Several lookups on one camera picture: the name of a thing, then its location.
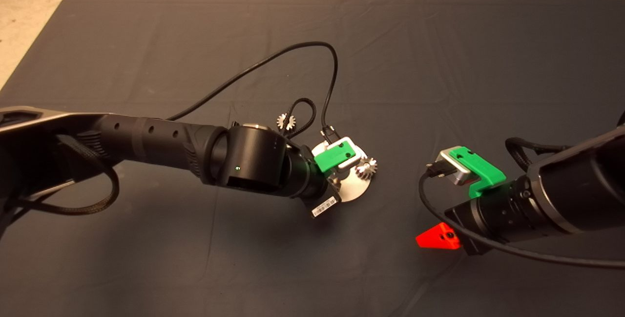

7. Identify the silver camera box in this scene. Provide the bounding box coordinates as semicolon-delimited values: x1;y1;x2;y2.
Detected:
438;148;472;187
337;136;364;169

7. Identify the braided black cable loop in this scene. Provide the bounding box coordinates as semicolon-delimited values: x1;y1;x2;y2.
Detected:
505;136;569;169

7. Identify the thick braided black arm cable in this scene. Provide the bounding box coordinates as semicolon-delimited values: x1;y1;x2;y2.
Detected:
0;134;120;239

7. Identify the silver left camera box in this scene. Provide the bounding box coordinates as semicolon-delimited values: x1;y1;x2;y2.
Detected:
337;136;364;169

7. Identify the round metal carrier plate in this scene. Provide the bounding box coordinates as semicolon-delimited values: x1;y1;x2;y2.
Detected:
312;141;379;203

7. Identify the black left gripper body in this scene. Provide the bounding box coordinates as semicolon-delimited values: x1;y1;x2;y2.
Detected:
293;147;341;219

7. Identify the smooth black cable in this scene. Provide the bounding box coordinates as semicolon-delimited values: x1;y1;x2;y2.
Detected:
168;41;339;142

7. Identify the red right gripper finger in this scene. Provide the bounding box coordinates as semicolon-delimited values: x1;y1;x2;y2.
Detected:
416;223;461;250

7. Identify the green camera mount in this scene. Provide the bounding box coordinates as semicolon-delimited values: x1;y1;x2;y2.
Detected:
449;146;507;199
314;140;355;173

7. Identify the dark grey table cloth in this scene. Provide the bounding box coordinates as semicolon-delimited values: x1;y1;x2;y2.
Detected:
0;0;625;317

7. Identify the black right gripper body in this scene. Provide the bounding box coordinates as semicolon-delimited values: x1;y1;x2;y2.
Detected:
444;176;545;256

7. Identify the green right camera mount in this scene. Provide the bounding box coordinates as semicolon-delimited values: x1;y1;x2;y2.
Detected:
449;146;507;199

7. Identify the green left camera mount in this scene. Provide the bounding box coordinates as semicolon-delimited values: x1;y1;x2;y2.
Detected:
314;140;355;173

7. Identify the silver right camera box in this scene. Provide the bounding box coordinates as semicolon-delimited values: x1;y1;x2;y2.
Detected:
438;148;472;187

